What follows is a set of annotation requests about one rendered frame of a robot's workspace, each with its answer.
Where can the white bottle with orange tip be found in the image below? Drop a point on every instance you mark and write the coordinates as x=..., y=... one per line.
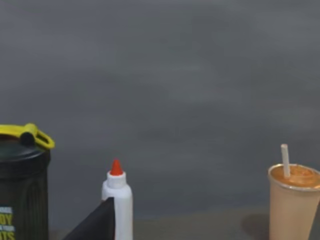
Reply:
x=123, y=202

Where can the brown drink cup with straw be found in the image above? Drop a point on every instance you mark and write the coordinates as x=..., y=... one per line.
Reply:
x=292, y=205

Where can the black jar with yellow lid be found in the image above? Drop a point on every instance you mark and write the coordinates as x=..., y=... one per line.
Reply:
x=22, y=190

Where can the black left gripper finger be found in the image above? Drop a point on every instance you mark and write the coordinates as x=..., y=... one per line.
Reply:
x=96, y=222

